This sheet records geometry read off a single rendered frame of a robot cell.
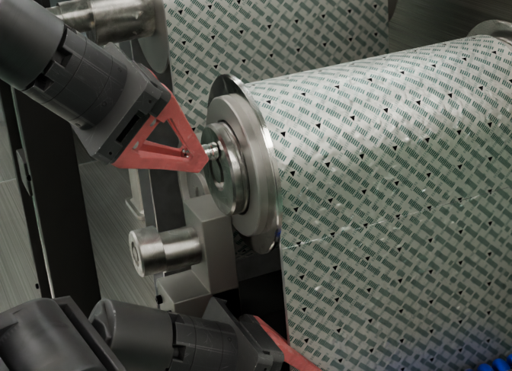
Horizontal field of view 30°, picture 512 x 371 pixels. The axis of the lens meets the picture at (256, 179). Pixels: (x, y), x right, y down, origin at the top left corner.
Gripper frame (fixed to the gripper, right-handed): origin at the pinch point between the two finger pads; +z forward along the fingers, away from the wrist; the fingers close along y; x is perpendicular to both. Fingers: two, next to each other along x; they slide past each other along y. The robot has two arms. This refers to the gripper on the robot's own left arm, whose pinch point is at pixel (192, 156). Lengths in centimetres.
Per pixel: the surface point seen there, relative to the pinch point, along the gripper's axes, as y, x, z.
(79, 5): -25.2, 2.6, -5.5
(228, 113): -0.2, 4.4, 0.3
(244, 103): 1.6, 5.8, -0.1
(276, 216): 6.6, 0.7, 5.1
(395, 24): -31.9, 22.5, 29.5
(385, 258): 6.5, 2.7, 16.4
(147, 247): -1.9, -8.6, 3.0
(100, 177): -87, -24, 38
